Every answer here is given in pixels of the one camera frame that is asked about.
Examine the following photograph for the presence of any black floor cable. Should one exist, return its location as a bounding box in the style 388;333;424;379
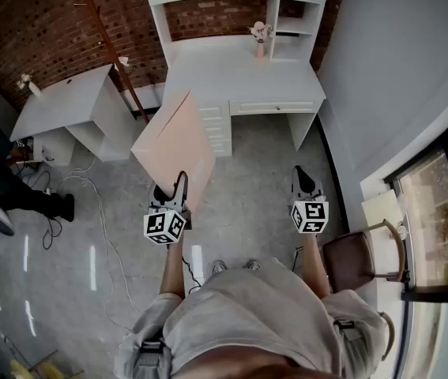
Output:
41;217;63;250

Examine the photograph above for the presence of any black framed window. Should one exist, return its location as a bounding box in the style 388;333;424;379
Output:
383;126;448;304

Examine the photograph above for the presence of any cream board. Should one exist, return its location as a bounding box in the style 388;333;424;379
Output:
361;189;405;235

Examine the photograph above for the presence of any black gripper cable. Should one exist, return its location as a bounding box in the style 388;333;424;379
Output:
181;254;203;296

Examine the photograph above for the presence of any white vase with flowers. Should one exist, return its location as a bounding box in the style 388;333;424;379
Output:
16;73;43;98

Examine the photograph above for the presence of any curved wooden chair back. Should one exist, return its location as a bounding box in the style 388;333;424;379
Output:
379;312;397;362

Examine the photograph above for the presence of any white floor cable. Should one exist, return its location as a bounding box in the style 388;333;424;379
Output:
56;155;142;331

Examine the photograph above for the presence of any person's right forearm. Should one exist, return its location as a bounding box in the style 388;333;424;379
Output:
296;231;332;303

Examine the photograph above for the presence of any person's gray shirt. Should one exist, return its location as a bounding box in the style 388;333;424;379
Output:
113;257;390;379

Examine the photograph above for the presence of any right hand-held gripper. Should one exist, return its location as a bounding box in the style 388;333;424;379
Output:
289;165;330;235

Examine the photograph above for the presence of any person's left forearm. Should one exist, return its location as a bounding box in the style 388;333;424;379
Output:
159;238;187;298

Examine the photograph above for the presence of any white drawer front with knob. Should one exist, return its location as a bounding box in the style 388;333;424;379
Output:
229;99;319;115

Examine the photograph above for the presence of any gray harness strap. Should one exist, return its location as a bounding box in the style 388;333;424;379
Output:
333;318;361;343
134;340;168;379

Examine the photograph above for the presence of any brown wooden chair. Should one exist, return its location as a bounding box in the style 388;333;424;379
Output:
321;218;411;296

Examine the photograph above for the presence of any pale flower bouquet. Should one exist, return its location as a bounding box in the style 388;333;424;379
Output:
248;21;275;45

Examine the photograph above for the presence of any white cabinet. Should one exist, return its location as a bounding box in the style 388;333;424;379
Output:
9;64;136;167

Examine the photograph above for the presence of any white desk with hutch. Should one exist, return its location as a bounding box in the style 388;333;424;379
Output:
161;33;327;157

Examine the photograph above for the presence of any yellow object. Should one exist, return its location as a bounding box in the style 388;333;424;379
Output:
9;359;71;379

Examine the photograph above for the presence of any brown wooden coat rack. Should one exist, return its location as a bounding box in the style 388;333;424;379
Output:
73;0;150;125

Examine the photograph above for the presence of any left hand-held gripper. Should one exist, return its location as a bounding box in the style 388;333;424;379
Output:
143;171;192;248

